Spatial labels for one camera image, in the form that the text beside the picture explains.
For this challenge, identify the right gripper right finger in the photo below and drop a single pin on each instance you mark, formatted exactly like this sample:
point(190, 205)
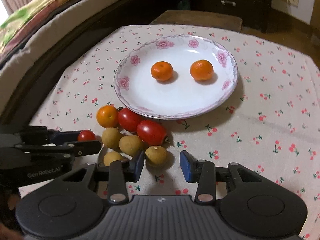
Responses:
point(206, 174)

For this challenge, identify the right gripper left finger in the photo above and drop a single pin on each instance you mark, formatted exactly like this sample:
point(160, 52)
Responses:
point(117, 174)

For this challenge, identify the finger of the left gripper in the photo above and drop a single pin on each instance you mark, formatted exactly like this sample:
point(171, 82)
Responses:
point(43, 135)
point(78, 149)

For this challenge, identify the round red cherry tomato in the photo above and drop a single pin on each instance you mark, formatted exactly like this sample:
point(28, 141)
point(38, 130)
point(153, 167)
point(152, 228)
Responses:
point(86, 135)

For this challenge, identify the large tan longan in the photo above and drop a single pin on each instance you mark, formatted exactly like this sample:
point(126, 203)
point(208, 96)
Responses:
point(111, 137)

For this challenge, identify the smooth orange fruit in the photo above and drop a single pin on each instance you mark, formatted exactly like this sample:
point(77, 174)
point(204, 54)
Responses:
point(107, 116)

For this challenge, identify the oblong red tomato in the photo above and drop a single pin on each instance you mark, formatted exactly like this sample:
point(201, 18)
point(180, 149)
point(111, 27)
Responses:
point(153, 133)

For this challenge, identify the red tomato with calyx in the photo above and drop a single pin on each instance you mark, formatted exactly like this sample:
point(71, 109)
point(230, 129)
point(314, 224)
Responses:
point(128, 119)

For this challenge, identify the mandarin orange with stem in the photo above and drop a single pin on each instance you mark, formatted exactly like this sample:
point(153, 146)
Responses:
point(162, 71)

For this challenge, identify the beige mattress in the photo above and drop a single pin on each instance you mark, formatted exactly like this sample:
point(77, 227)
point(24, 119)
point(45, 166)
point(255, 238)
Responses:
point(46, 35)

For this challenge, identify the white floral plate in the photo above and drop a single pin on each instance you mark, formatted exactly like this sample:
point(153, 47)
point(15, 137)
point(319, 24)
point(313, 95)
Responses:
point(181, 96)

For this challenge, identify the cherry print tablecloth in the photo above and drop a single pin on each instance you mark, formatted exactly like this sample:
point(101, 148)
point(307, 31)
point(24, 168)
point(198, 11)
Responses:
point(269, 124)

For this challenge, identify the colourful floral quilt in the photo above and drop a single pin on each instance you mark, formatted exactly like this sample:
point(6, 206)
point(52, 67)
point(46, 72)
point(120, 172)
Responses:
point(26, 20)

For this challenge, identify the metal drawer handle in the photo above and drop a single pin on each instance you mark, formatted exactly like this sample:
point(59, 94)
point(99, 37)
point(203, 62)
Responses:
point(225, 2)

